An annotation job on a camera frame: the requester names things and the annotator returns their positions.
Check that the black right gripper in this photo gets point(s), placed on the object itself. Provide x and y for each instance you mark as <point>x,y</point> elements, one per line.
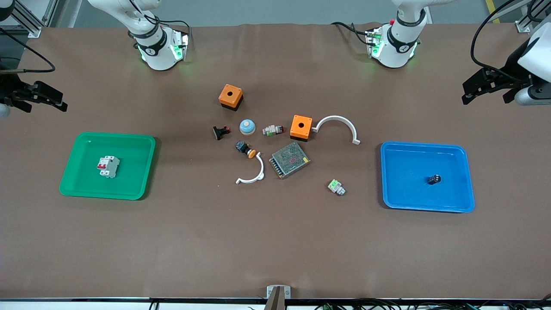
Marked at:
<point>9,88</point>

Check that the orange black button box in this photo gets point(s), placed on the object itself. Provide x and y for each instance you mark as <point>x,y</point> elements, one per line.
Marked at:
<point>230,94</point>
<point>301,125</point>

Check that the metal mesh power supply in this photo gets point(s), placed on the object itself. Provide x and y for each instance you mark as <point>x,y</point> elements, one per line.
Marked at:
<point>289,160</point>

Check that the black orange mushroom button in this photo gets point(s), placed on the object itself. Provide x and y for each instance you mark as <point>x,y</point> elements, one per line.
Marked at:
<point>244,148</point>

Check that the red green white switch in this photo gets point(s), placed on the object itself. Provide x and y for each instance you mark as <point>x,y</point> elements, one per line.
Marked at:
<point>272,130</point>

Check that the aluminium frame profile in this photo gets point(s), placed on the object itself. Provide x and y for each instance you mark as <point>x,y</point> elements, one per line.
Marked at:
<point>523,26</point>
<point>30,28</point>

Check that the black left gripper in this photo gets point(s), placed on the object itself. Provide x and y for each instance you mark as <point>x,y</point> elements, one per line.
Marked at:
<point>511,70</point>

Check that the black cylindrical capacitor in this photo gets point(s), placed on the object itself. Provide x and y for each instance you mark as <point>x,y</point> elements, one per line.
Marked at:
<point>434,179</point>

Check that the metal base connector bracket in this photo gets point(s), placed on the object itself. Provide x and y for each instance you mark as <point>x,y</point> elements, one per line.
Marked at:
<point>373,43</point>
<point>183,43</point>

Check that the black red switch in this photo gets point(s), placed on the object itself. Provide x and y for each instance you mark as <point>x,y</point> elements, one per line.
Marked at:
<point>220,132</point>

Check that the green white switch block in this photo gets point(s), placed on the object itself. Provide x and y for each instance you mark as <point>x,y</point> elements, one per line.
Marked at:
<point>336,187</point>

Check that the white red circuit breaker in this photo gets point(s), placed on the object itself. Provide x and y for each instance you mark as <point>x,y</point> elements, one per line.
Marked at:
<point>108,167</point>

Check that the blue dome push button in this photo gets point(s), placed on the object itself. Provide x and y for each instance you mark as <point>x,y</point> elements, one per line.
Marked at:
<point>247,127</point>

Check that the large white arc bracket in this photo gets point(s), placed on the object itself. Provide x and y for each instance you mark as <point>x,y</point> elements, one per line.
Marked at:
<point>340,118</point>

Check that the green plastic tray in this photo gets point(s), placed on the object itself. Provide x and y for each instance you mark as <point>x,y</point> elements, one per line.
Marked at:
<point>129,172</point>

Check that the blue plastic tray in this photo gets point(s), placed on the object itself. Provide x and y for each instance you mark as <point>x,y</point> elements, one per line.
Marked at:
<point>409,189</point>

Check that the small white arc bracket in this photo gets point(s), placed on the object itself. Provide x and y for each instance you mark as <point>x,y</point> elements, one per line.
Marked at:
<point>261,170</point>

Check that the metal clamp bracket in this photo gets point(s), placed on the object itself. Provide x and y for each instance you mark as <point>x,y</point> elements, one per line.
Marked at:
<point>271,292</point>

